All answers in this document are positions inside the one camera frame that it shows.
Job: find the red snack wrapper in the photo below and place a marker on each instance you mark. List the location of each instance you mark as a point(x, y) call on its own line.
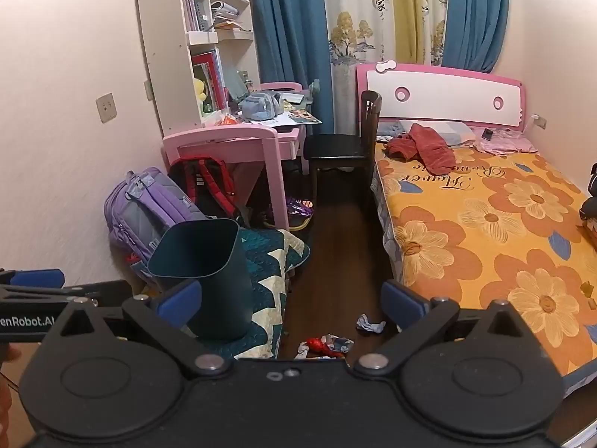
point(319, 345)

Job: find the blue denim bag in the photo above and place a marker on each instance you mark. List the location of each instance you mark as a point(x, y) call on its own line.
point(261, 106)

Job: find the pink bed with floral sheet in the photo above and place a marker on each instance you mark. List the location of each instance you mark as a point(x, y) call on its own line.
point(466, 242)

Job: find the patterned white yellow curtain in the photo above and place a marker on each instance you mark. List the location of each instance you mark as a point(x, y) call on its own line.
point(364, 18)

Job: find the teal plastic trash bin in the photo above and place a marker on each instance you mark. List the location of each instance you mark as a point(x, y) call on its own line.
point(219, 289)

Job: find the teal toy figure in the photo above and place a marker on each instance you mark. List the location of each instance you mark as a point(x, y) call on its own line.
point(314, 91)

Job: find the blue white paper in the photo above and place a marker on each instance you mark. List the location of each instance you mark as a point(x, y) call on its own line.
point(370, 324)

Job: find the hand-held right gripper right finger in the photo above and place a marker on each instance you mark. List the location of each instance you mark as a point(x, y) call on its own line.
point(403, 304)

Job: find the pink desk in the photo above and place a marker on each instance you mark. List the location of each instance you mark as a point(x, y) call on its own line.
point(268, 149)

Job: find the patterned paper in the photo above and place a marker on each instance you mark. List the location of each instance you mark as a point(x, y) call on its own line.
point(341, 343)

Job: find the black object on bed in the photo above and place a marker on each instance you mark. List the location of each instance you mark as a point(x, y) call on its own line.
point(590, 196)

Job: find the white pillow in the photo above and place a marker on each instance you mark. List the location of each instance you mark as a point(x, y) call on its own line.
point(447, 131)

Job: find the dark wooden chair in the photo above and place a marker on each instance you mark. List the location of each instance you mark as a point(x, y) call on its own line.
point(336, 147)

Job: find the person's left hand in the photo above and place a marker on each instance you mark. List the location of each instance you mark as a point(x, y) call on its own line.
point(10, 353)

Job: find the yellow plush toy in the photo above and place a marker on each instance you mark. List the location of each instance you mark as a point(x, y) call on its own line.
point(200, 91)

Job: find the teal patchwork quilt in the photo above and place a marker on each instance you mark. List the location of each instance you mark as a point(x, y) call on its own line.
point(273, 280)

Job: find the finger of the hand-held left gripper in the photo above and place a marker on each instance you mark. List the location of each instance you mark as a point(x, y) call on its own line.
point(37, 276)

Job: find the row of pink books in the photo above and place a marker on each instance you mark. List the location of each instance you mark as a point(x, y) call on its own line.
point(191, 9)

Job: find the white bookshelf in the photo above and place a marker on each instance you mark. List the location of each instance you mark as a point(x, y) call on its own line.
point(163, 56)

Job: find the orange item on desk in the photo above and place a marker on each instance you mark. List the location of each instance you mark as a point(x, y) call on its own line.
point(227, 120)

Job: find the red picture book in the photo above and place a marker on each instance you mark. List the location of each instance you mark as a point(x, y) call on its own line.
point(210, 77)

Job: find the purple grey backpack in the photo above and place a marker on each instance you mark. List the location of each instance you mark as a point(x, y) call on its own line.
point(140, 214)

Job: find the illustrated magazine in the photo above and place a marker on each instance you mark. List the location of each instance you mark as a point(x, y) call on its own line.
point(303, 117)

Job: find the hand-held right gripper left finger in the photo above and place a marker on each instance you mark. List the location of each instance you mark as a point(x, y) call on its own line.
point(179, 299)

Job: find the red black backpack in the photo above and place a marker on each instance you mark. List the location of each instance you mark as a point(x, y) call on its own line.
point(212, 186)

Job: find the blue curtain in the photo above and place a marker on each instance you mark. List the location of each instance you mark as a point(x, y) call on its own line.
point(284, 32)
point(471, 14)

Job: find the red garment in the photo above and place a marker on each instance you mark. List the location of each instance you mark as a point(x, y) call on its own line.
point(429, 149)

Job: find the pink cloth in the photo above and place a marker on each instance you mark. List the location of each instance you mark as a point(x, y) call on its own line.
point(506, 142)

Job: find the beige wall socket plate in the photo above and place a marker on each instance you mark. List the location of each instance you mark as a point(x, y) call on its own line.
point(105, 107)

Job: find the yellow rimmed basket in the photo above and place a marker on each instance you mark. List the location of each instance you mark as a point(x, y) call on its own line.
point(298, 224)

